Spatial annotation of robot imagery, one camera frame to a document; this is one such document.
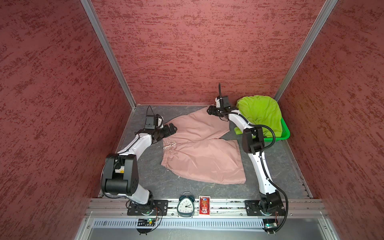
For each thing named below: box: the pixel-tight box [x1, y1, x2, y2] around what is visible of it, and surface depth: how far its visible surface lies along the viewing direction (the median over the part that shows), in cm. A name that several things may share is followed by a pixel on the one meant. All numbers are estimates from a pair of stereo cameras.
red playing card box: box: [198, 195, 211, 216], surface depth 75 cm
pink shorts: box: [161, 107, 246, 185], surface depth 94 cm
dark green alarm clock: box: [177, 191, 195, 218], surface depth 73 cm
